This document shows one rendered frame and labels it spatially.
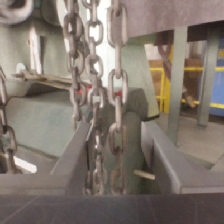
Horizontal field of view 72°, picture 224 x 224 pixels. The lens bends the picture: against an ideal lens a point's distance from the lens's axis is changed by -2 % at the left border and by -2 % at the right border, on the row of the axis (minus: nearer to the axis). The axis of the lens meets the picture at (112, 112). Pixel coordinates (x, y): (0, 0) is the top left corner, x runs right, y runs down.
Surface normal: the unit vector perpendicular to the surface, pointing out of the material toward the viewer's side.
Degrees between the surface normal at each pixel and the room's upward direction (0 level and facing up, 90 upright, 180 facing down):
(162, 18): 90
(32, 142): 45
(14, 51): 90
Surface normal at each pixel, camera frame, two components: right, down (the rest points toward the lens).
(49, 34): 0.66, 0.19
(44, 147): -0.36, -0.51
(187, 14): -0.75, 0.19
